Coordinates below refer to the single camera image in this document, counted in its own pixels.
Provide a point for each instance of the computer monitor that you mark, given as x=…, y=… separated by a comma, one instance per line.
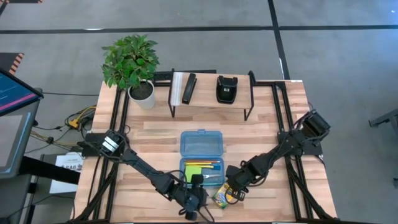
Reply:
x=15, y=124

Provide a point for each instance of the crayon box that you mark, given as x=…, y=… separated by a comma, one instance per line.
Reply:
x=221, y=197

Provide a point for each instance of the wooden shelf riser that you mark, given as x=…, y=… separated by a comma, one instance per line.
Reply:
x=205, y=93

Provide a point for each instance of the white paper stack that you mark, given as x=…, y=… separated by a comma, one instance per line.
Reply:
x=176, y=88

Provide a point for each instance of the black aluminium table frame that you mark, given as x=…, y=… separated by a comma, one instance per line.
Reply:
x=267, y=83

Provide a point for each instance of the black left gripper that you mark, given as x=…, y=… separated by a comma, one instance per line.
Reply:
x=192, y=197

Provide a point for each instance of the black stapler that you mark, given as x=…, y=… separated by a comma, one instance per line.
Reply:
x=189, y=88

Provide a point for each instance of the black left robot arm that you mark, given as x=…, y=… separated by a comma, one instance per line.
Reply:
x=143, y=166

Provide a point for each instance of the yellow highlighter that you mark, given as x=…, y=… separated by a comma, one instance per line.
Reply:
x=205, y=166

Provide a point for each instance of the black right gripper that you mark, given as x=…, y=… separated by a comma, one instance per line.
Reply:
x=237, y=180

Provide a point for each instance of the blue plastic pencil case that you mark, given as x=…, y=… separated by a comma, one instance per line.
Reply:
x=202, y=143

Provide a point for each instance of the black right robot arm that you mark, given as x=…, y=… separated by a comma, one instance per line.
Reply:
x=289, y=146

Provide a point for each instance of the black orange hazard striped board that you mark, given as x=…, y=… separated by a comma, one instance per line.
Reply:
x=17, y=62

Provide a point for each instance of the green plant in white pot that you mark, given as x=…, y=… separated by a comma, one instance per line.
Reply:
x=130, y=59

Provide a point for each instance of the black flat bar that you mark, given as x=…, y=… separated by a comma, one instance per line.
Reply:
x=49, y=169

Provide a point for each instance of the green sticky note pad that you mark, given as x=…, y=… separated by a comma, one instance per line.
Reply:
x=191, y=172

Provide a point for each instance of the yellow pencil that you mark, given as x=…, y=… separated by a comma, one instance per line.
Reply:
x=196, y=163

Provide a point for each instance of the grey furniture leg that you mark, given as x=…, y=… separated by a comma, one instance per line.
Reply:
x=388, y=118

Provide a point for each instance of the white printed paper sheet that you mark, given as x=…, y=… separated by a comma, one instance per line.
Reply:
x=66, y=161

